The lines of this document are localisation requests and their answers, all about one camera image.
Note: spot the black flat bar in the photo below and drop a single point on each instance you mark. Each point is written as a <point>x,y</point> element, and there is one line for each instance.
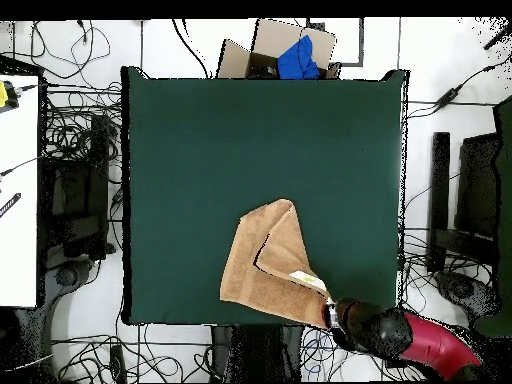
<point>10,204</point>

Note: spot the yellow and black tool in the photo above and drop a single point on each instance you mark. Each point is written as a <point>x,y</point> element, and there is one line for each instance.
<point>3,94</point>

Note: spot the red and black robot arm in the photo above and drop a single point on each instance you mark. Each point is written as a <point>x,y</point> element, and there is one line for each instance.
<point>432,344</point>

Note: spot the green draped cloth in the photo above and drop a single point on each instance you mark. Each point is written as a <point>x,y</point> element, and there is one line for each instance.
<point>504,200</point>

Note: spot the tan terry towel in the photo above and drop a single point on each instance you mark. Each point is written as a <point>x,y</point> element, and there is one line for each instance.
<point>248,272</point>

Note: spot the black power strip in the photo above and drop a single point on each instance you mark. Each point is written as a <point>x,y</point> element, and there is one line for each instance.
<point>117,364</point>

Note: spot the black round pedestal foot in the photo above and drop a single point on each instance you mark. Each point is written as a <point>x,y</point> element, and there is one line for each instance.
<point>66,276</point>
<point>460,290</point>

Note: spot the black long beam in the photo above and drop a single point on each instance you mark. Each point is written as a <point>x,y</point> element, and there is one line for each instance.
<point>439,180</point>

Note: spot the black equipment stand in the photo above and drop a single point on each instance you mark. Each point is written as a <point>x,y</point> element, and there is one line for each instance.
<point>98,160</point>

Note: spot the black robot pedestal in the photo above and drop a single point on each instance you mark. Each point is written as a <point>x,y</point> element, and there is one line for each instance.
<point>256,352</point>

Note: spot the blue cloth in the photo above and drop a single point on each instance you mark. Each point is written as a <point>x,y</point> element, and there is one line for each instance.
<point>298,60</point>

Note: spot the brown cardboard box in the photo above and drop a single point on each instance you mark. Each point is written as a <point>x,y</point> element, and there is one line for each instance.
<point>276,38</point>

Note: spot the black rod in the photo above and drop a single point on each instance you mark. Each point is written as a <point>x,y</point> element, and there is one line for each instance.
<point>498,38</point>

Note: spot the dark green table cloth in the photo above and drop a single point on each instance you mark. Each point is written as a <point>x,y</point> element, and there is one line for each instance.
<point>240,132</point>

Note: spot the white desk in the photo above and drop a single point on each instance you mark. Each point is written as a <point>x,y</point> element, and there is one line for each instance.
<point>18,240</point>

